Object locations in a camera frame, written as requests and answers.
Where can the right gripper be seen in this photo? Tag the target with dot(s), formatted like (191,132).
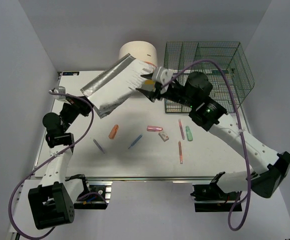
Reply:
(152,96)

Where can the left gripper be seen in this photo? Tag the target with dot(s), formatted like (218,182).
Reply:
(81,106)

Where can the white paper booklet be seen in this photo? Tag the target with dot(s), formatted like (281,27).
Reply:
(115,85)

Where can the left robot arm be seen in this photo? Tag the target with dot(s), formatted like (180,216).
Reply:
(52,202)

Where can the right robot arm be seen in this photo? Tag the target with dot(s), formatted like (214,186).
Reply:
(267,167)

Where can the black label sticker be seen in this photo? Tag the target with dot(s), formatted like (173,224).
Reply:
(71,73)

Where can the round drawer storage box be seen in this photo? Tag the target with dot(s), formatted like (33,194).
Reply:
(138,56)

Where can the purple pen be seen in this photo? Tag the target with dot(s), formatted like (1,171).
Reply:
(99,146)

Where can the pink highlighter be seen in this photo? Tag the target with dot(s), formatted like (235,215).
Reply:
(151,128)

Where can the orange highlighter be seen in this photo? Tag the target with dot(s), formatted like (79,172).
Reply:
(113,132)

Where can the pink pen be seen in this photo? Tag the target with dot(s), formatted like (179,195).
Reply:
(181,129)

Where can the white eraser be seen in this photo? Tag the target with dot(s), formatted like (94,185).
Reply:
(163,135)

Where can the blue pen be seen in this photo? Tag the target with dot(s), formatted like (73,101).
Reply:
(135,141)

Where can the green highlighter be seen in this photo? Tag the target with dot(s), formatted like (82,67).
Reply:
(189,135)

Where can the orange pen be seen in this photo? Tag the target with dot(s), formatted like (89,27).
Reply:
(180,152)

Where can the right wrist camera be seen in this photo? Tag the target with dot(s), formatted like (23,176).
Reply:
(162,75)

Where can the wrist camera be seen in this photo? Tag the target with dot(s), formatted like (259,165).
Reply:
(58,93)
(162,75)

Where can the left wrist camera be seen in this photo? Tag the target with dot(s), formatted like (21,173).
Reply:
(58,93)

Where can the green wire mesh organizer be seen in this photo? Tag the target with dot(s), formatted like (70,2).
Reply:
(230,57)

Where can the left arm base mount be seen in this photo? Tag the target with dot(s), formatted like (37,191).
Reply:
(98,198)

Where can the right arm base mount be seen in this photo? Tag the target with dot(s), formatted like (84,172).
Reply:
(207,199)

